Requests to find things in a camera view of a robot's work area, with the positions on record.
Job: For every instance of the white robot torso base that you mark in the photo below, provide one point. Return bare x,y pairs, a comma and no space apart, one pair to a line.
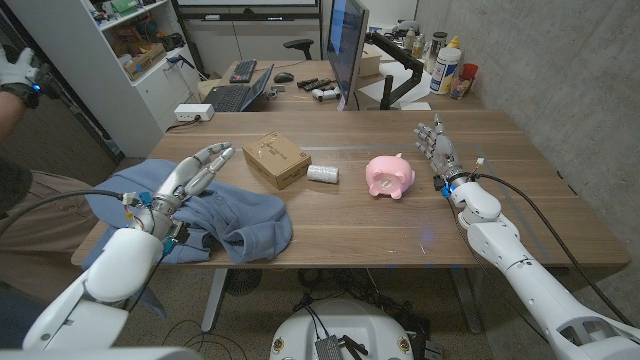
345,325

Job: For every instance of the black computer mouse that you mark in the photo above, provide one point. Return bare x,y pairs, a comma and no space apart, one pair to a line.
284,77

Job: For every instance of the plain tan cardboard box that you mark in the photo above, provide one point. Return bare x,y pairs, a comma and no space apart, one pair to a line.
372,60

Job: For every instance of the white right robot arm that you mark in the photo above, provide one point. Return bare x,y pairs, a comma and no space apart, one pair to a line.
505,245

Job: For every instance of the white thread spool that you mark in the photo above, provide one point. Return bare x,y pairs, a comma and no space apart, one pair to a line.
322,174

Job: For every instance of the clear glass cup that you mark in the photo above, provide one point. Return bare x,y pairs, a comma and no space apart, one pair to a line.
461,87

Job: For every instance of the white paper sheets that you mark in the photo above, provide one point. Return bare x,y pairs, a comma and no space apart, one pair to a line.
395,85

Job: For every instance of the large computer monitor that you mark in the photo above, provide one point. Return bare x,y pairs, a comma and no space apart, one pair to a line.
345,45

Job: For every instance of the black remote control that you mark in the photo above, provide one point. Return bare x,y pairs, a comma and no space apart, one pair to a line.
307,82
322,84

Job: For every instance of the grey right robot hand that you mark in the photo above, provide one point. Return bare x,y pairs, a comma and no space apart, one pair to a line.
442,152

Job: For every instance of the wooden office desk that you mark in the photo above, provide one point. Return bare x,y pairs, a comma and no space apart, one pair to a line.
300,102

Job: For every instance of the white power strip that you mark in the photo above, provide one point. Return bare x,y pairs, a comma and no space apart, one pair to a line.
192,112

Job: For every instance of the seated person tan trousers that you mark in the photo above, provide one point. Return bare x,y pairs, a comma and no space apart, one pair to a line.
45,235

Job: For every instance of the red cup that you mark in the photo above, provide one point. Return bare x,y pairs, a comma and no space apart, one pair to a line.
470,71

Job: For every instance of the black office chair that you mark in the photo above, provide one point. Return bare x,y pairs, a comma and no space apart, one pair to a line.
299,45

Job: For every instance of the whiteboard with black frame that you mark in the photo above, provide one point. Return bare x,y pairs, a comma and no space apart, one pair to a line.
250,16

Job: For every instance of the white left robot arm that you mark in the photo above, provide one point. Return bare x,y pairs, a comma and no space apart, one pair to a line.
115,270

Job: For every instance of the white shelf cabinet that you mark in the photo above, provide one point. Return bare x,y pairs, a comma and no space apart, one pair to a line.
100,90

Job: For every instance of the grey metal table leg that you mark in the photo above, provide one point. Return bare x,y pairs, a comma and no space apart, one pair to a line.
214,300
466,300

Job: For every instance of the black wrist tracker band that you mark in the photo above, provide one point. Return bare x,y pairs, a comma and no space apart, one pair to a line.
22,94

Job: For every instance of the black floor fan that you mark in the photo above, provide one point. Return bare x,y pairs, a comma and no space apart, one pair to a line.
242,281

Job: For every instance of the open cardboard box with clutter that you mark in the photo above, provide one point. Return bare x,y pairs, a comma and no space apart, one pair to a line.
145,60

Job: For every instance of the dark lid jar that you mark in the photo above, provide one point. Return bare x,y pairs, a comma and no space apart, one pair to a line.
436,50

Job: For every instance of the white wipes canister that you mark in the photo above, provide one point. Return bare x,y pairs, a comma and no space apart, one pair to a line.
444,70

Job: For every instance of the black laptop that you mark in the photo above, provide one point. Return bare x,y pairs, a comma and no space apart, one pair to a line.
230,97

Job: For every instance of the person bare forearm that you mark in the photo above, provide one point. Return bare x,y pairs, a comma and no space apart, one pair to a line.
9,115

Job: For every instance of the small brown cardboard box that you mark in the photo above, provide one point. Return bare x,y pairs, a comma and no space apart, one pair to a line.
277,157

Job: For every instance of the pink plastic piggy bank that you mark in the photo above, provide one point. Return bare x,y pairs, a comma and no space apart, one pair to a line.
390,175

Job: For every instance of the black keyboard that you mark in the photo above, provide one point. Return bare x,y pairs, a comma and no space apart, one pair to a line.
243,71

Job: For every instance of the white gloved person hand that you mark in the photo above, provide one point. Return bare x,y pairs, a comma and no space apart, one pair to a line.
15,70

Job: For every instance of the yellow cap bottle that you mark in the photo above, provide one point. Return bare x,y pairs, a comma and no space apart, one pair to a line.
454,42

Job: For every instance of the blue hoodie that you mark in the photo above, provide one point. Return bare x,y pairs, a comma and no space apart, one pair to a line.
240,220

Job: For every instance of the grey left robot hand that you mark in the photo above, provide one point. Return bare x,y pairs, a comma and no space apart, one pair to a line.
180,185

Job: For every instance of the white game controller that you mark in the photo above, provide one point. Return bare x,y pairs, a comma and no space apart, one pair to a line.
326,93

